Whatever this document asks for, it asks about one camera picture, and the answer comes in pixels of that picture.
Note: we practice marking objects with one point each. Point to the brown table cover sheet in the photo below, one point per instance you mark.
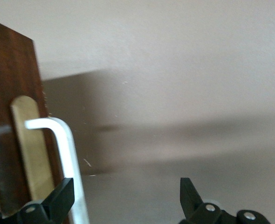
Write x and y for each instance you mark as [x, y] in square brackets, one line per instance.
[174, 70]

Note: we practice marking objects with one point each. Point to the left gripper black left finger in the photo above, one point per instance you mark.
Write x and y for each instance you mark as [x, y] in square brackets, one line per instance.
[56, 203]

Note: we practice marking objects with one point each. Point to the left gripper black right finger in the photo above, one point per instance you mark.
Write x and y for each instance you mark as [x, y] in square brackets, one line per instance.
[193, 205]

